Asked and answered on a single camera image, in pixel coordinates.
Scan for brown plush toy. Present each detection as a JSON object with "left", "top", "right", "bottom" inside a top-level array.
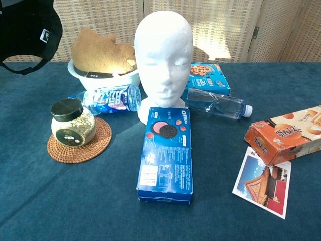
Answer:
[{"left": 71, "top": 28, "right": 137, "bottom": 75}]

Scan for blue chocolate chip cookie box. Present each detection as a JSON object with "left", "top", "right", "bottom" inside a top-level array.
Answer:
[{"left": 186, "top": 62, "right": 231, "bottom": 96}]

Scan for woven folding screen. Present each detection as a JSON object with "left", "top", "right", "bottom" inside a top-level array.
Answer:
[{"left": 0, "top": 0, "right": 321, "bottom": 63}]

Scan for black snack packet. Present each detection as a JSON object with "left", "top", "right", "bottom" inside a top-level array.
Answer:
[{"left": 84, "top": 71, "right": 106, "bottom": 79}]

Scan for blue labelled drink bottle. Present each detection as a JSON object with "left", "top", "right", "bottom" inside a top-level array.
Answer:
[{"left": 68, "top": 85, "right": 143, "bottom": 116}]

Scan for woven rattan coaster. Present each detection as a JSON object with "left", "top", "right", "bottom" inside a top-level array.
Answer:
[{"left": 47, "top": 116, "right": 113, "bottom": 164}]

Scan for blue Oreo box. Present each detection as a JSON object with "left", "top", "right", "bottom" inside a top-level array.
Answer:
[{"left": 136, "top": 107, "right": 193, "bottom": 205}]

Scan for white foam mannequin head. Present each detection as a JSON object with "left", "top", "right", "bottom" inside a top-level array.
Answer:
[{"left": 134, "top": 10, "right": 194, "bottom": 126}]

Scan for orange wafer roll box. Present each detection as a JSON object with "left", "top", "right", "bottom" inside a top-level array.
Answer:
[{"left": 244, "top": 105, "right": 321, "bottom": 166}]

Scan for black baseball cap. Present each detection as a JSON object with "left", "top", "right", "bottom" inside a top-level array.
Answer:
[{"left": 0, "top": 0, "right": 63, "bottom": 76}]

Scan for pale round bowl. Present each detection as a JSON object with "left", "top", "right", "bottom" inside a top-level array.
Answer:
[{"left": 67, "top": 59, "right": 141, "bottom": 93}]

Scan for palace roof postcard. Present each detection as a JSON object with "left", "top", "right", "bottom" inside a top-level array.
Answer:
[{"left": 232, "top": 146, "right": 292, "bottom": 220}]

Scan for glass jar with black lid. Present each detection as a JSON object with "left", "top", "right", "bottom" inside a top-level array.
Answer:
[{"left": 50, "top": 98, "right": 97, "bottom": 147}]

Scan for clear empty water bottle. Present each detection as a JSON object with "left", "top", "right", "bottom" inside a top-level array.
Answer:
[{"left": 184, "top": 88, "right": 253, "bottom": 121}]

